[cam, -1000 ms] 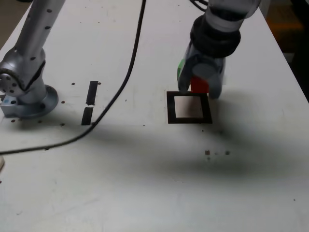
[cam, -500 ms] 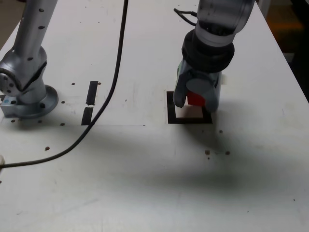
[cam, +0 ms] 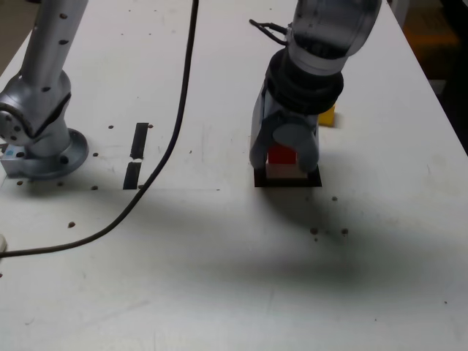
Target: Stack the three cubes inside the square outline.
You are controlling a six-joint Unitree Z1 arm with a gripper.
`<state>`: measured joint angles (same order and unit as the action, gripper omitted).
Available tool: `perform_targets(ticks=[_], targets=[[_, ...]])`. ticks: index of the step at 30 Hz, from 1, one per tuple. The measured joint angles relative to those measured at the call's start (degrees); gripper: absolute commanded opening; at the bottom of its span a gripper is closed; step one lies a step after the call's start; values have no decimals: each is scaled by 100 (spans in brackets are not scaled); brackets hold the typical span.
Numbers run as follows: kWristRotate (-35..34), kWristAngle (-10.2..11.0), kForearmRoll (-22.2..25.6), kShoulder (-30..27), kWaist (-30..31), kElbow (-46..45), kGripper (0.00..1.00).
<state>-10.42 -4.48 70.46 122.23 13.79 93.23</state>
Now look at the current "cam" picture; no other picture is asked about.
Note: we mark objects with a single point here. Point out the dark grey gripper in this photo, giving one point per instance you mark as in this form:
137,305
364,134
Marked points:
296,117

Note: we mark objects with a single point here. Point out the red cube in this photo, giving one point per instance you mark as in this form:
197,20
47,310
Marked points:
281,155

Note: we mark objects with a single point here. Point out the yellow cube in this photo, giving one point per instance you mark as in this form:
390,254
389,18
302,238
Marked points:
327,117

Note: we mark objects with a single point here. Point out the black tape square outline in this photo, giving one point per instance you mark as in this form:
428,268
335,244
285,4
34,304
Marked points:
289,183

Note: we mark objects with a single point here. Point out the black tape strip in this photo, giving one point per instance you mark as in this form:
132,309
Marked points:
137,146

